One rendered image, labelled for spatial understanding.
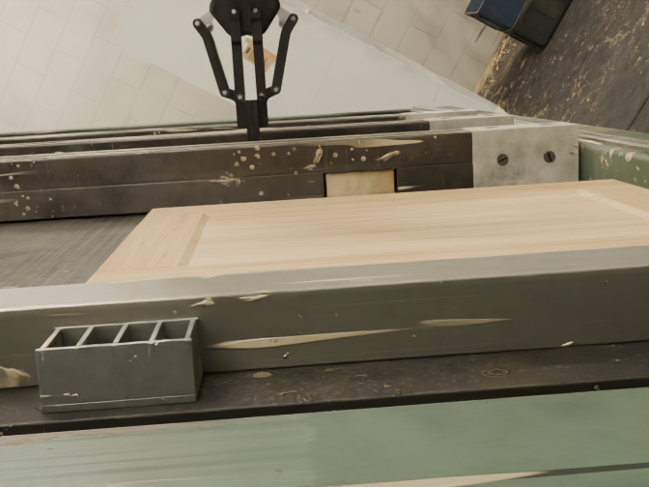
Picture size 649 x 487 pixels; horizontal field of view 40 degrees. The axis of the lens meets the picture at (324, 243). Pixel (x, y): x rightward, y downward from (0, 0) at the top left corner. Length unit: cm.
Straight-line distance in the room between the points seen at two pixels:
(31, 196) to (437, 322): 69
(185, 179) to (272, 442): 82
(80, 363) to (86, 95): 591
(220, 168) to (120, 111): 526
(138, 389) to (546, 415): 22
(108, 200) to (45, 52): 532
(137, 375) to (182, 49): 433
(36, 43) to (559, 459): 619
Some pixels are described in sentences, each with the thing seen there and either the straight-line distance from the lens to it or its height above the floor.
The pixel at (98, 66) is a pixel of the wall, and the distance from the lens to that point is 627.
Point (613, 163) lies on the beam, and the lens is 101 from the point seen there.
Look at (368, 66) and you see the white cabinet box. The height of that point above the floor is 84.
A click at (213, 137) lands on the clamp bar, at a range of 131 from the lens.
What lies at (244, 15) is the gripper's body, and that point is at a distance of 111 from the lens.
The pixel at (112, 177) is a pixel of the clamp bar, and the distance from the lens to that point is 105.
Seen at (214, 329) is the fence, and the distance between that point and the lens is 45.
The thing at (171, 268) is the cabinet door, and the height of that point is 126.
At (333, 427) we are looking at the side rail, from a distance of 25.
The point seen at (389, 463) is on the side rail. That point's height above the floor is 119.
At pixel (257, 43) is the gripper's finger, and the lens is 111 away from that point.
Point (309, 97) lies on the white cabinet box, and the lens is 469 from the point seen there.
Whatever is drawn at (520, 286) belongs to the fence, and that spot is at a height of 110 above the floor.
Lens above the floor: 126
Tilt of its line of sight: 8 degrees down
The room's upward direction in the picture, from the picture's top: 64 degrees counter-clockwise
